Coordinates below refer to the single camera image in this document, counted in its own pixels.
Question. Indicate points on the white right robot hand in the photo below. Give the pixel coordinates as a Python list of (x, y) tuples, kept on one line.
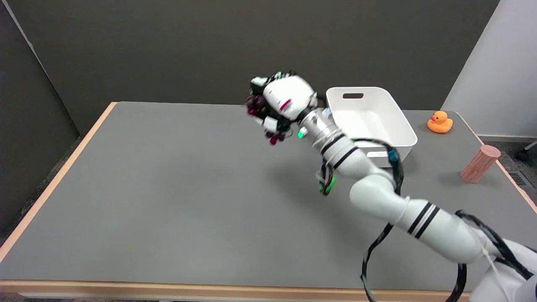
[(287, 98)]

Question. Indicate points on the wooden cylinder block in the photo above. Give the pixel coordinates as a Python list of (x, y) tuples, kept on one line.
[(480, 164)]

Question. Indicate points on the white plastic box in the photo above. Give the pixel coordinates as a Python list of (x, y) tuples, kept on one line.
[(369, 119)]

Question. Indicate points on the purple grape bunch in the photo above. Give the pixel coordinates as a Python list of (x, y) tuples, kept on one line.
[(254, 105)]

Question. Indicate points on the orange rubber duck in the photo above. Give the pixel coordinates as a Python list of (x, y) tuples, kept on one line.
[(439, 123)]

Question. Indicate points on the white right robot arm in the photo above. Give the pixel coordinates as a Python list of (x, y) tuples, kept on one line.
[(377, 188)]

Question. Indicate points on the grey partition panel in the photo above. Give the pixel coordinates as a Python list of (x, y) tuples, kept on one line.
[(33, 117)]

